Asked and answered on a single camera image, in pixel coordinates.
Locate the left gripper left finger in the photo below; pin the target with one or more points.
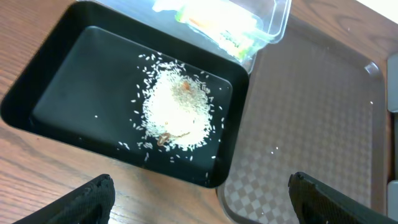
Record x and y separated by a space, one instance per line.
91 203

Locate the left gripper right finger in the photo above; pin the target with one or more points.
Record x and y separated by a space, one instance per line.
315 202

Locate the pile of white rice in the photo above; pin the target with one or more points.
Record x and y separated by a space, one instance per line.
148 100

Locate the green orange snack wrapper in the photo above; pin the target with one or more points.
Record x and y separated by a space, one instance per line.
230 26

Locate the grey dishwasher rack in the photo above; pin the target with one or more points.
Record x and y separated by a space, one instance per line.
392 82

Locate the nut shell piece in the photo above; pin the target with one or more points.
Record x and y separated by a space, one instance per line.
186 86
163 139

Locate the dark brown serving tray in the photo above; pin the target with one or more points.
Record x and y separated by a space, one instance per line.
316 106

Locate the black plastic bin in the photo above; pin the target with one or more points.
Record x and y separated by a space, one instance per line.
84 87

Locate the clear plastic bin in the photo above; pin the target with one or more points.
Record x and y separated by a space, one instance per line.
160 14

